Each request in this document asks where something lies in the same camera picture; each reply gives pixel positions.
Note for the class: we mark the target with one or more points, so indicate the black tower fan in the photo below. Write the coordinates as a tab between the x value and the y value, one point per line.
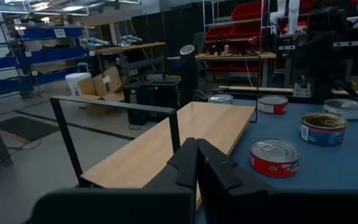
187	74

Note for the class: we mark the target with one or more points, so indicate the black orange-striped floor mat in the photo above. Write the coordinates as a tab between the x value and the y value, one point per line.
26	127

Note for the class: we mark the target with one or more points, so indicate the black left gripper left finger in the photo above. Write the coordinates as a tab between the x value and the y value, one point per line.
185	168

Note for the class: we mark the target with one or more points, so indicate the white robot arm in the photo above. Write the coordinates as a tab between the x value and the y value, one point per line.
292	12

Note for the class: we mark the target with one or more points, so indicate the blue label gold-top can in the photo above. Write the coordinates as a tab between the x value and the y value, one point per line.
323	130

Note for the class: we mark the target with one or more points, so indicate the cardboard box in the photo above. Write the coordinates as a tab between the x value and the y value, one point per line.
107	84

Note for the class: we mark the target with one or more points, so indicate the red bin rack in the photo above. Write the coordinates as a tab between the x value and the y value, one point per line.
247	12

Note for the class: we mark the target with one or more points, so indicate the blue label silver-top can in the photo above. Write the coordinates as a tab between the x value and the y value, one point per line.
343	109

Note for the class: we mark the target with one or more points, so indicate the white bucket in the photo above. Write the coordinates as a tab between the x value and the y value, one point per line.
73	81

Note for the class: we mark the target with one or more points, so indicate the wooden workbench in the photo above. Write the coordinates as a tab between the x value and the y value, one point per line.
129	47
228	57

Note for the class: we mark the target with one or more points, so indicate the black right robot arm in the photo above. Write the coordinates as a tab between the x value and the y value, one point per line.
322	62

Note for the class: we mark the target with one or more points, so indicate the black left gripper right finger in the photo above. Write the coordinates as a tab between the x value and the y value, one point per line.
216	174

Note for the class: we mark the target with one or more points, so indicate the blue bin rack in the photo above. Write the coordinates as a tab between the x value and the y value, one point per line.
51	54

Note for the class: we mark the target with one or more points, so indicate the green label tuna can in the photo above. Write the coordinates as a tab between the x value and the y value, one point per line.
220	99

